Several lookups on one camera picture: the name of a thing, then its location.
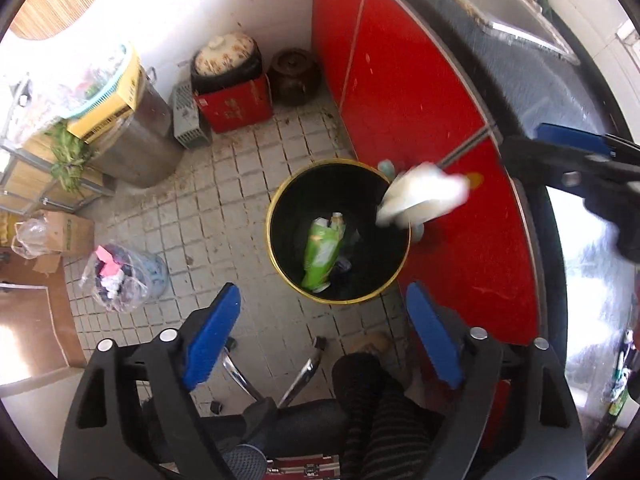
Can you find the green plastic basket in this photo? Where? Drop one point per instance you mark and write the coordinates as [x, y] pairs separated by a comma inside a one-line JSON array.
[[107, 92]]

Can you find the small white bottle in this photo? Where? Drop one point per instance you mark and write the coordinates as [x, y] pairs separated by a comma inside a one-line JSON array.
[[337, 219]]

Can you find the white tissue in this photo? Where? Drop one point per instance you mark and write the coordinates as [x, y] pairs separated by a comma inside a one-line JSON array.
[[425, 195]]

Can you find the steel sink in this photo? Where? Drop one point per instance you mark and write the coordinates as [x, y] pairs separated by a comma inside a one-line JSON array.
[[505, 5]]

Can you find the person's striped legging leg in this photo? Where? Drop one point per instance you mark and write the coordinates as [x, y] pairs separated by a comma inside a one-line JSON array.
[[380, 425]]

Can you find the green snack packet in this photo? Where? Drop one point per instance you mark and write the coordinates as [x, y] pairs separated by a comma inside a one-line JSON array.
[[322, 252]]

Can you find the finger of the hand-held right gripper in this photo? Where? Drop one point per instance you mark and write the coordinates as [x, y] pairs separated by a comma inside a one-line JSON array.
[[622, 146], [570, 137]]

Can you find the yellow cardboard box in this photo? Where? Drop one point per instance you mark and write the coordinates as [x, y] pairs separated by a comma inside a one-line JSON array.
[[107, 117]]

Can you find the metal shelf rack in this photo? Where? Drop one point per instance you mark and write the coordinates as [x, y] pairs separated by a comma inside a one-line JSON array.
[[30, 180]]

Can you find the brown clay jar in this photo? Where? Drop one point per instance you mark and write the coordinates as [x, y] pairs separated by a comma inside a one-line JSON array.
[[295, 75]]

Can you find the brown wooden door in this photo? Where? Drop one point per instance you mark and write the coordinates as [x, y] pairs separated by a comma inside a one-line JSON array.
[[35, 310]]

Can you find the clear bag of clothes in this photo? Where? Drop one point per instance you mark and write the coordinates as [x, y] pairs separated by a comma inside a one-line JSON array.
[[112, 280]]

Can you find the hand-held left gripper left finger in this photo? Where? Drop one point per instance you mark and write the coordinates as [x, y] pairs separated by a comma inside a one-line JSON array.
[[210, 332]]

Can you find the red kitchen cabinet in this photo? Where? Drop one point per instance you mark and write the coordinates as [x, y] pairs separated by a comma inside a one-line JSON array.
[[430, 85]]

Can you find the red metal-edged case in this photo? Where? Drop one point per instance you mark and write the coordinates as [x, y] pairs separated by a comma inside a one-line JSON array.
[[305, 470]]

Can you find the red cardboard box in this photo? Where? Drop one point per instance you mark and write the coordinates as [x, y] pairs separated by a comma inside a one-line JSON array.
[[235, 107]]

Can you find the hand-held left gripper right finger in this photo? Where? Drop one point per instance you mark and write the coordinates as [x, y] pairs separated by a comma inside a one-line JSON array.
[[432, 335]]

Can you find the green bottle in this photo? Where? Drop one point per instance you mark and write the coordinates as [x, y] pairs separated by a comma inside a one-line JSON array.
[[619, 400]]

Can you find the leafy greens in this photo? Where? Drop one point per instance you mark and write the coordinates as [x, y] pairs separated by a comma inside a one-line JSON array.
[[70, 157]]

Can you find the floral lid pot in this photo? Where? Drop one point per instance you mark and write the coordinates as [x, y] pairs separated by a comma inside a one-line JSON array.
[[225, 55]]

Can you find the chrome-legged swivel chair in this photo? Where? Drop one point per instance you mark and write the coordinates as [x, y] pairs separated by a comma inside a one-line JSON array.
[[300, 385]]

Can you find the brown cardboard box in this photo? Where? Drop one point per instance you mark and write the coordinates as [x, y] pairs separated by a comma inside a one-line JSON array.
[[70, 232]]

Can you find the black yellow-rimmed trash bin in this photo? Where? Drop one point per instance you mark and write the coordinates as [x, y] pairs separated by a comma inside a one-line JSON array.
[[385, 260]]

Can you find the large steel stock pot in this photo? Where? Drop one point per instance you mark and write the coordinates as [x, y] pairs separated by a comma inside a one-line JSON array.
[[140, 145]]

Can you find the clear plastic bag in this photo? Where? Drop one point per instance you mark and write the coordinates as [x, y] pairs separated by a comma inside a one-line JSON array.
[[30, 237]]

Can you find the grey plastic crate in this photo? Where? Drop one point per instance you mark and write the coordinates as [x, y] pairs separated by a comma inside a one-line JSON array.
[[189, 120]]

